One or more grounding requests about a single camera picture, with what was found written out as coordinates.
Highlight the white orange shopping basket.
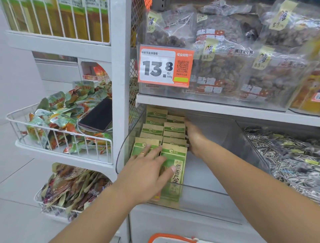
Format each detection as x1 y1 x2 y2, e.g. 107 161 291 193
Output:
148 233 215 243

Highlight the person's left hand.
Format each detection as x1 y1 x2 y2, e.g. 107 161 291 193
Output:
114 145 177 206

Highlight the person's right forearm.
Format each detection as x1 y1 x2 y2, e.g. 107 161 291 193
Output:
195 139 320 243

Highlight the person's right hand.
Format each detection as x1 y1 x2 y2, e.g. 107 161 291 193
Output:
184 118 209 159

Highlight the pile of green snack bags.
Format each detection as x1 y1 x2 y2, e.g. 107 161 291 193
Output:
21 80 113 155

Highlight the clear bin of nut bags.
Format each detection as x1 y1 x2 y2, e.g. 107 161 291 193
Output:
142 0 320 105

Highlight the small white wire rack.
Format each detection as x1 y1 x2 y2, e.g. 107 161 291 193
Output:
82 74 110 82

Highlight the black smartphone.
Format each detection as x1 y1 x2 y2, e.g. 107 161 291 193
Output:
78 97 113 133

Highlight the green snack packet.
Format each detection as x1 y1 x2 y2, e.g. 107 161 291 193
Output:
130 137 160 158
159 143 188 208

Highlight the person's left forearm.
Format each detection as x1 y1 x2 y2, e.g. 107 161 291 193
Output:
49 185 135 243

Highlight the pile of brown snack bags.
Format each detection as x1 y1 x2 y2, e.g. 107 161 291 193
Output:
40 163 112 221

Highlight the stack of yellow snack bags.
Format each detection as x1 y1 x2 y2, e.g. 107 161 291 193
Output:
290 70 320 113

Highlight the white store shelf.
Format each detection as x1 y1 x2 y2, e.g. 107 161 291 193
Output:
110 0 320 243

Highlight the row of red orange packets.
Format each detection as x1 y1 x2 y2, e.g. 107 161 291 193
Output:
92 64 108 77

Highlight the empty clear plastic bin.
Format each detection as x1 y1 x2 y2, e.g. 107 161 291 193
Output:
115 106 272 225

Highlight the white wire end rack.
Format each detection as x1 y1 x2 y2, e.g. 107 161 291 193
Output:
0 0 115 225

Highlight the row of green packets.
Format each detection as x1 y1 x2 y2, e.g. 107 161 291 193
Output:
130 106 188 208

